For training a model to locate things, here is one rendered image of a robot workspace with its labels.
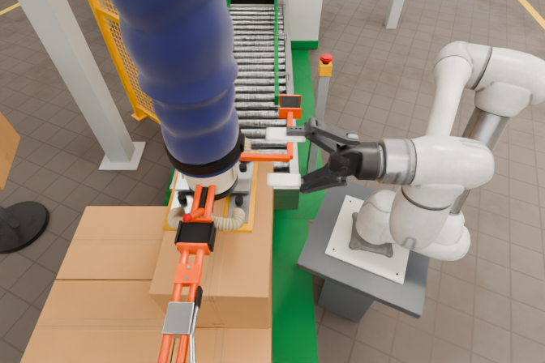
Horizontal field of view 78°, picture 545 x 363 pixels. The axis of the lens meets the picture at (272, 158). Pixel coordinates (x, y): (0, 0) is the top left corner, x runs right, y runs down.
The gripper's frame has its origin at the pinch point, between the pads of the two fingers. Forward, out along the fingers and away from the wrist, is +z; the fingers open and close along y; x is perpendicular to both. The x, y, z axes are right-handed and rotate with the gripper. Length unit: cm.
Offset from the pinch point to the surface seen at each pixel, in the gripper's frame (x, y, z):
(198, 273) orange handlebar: -10.3, 33.0, 18.4
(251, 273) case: 2, 64, 7
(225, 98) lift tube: 21.3, 2.7, 12.0
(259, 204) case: 30, 64, 6
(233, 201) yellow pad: 19, 45, 14
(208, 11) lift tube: 18.7, -20.1, 12.5
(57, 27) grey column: 126, 42, 120
